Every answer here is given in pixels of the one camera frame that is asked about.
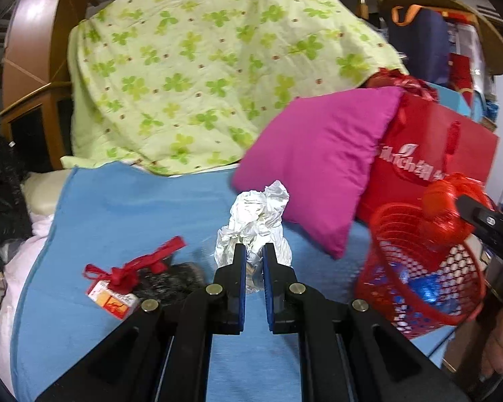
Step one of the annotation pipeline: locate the black plastic bag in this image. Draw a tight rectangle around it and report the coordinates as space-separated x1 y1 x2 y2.
132 262 205 307

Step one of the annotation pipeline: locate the blue plastic bag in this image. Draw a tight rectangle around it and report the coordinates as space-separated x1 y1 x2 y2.
400 271 441 306

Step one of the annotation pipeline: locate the red white medicine box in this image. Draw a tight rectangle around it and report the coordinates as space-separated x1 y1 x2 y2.
87 280 139 320

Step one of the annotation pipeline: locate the red ribbon scrap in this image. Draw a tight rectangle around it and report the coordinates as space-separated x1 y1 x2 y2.
82 236 186 294

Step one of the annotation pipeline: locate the red mesh trash basket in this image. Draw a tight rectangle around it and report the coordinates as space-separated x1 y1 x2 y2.
355 203 483 338

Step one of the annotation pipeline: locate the red shopping bag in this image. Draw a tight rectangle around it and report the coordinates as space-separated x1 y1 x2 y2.
356 92 499 222

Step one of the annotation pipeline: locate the light blue shoe box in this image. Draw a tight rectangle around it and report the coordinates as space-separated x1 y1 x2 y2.
428 83 471 118

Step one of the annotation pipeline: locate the magenta pillow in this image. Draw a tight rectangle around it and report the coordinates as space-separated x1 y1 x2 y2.
231 86 403 259

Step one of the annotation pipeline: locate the round wooden shelf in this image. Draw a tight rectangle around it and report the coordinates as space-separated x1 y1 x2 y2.
379 0 503 75

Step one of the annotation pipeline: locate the red knotted plastic bag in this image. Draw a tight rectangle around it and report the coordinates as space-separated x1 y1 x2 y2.
364 68 439 103

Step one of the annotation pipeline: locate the navy tote bag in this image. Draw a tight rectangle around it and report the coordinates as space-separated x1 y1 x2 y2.
387 5 450 85

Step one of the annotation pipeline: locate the pink white bedsheet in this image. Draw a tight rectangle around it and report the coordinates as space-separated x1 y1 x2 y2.
0 214 54 396

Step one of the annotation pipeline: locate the green clover quilt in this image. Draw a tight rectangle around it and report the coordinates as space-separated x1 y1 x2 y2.
61 0 402 175

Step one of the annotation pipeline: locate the black puffer jacket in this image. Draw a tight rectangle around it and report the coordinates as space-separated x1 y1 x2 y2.
0 133 32 247

